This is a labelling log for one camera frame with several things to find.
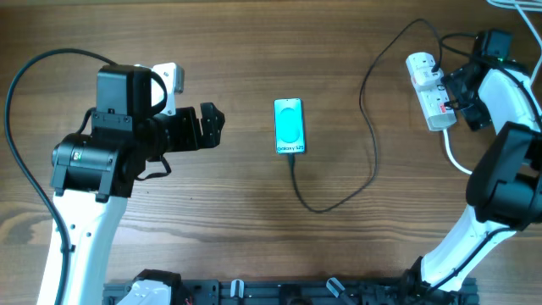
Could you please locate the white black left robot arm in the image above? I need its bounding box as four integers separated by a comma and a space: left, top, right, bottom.
37, 65, 225, 304

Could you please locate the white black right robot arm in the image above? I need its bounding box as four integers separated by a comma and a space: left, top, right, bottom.
397, 29, 541, 304

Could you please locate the white charger plug adapter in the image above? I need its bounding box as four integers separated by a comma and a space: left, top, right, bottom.
411, 67, 444, 91

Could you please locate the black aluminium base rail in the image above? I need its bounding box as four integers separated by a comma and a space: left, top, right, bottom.
101, 277, 480, 305

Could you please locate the white power strip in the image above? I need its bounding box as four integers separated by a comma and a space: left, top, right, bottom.
406, 52, 456, 131

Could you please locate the black charger cable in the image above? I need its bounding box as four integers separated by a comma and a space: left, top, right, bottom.
287, 18, 445, 214

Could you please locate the white power strip cable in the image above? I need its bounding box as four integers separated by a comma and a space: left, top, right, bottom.
441, 0, 542, 176

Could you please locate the blue screen Galaxy smartphone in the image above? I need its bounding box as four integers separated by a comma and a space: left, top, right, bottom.
274, 97, 307, 154

